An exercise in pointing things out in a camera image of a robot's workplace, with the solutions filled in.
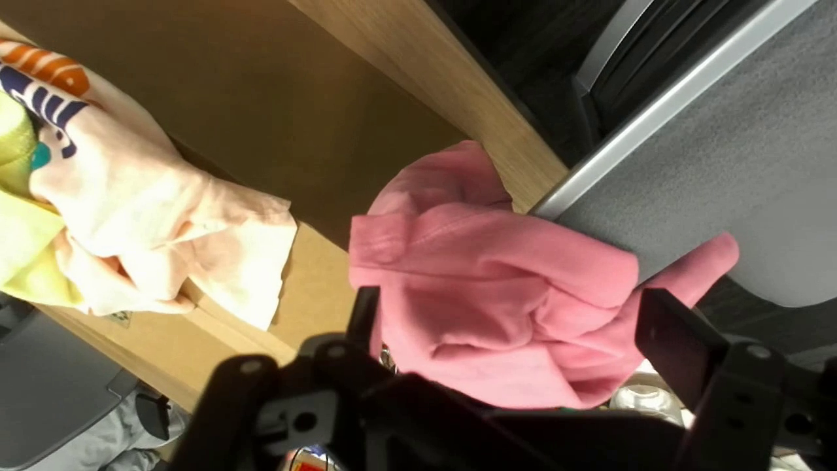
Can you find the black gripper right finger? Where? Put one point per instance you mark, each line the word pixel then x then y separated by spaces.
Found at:
pixel 676 348

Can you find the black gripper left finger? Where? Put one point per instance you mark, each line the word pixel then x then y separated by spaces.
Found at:
pixel 364 314

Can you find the pink shirt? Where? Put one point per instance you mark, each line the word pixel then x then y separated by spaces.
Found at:
pixel 505 287

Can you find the peach shirt with colourful print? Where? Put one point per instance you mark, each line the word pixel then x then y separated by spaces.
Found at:
pixel 131 200

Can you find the yellow shirt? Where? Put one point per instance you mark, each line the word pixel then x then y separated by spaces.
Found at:
pixel 21 235

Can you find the large cardboard box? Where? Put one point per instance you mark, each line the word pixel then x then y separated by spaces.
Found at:
pixel 262 104

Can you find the grey office chair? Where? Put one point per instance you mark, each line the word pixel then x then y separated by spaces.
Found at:
pixel 53 383

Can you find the person in grey hoodie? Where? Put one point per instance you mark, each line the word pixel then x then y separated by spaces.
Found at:
pixel 96 446

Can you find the grey chair with silver frame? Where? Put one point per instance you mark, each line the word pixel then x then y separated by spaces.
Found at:
pixel 742 146

